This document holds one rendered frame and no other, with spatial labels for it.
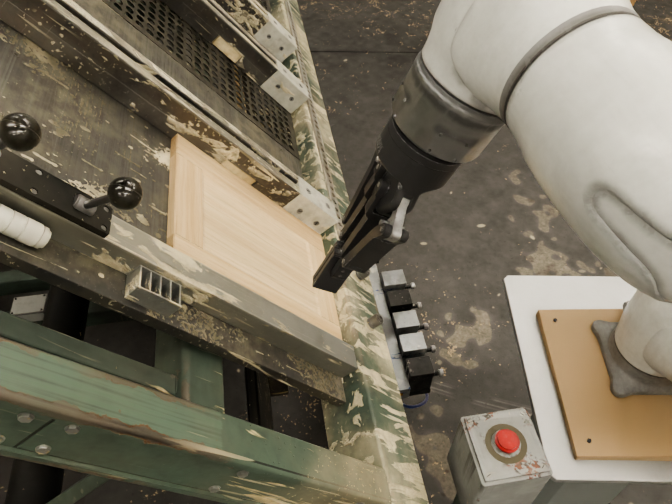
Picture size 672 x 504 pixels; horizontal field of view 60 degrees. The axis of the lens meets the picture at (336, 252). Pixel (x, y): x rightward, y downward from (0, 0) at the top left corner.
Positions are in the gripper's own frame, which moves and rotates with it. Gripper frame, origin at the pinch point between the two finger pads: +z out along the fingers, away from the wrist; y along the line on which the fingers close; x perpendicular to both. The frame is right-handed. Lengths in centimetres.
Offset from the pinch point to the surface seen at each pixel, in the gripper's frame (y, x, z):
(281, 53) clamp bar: -125, 1, 49
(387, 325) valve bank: -35, 36, 52
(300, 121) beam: -92, 9, 47
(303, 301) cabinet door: -24.2, 9.9, 38.1
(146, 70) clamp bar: -48, -29, 18
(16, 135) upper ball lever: -3.3, -34.3, -1.3
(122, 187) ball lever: -5.3, -24.1, 3.4
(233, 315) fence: -10.1, -4.9, 28.2
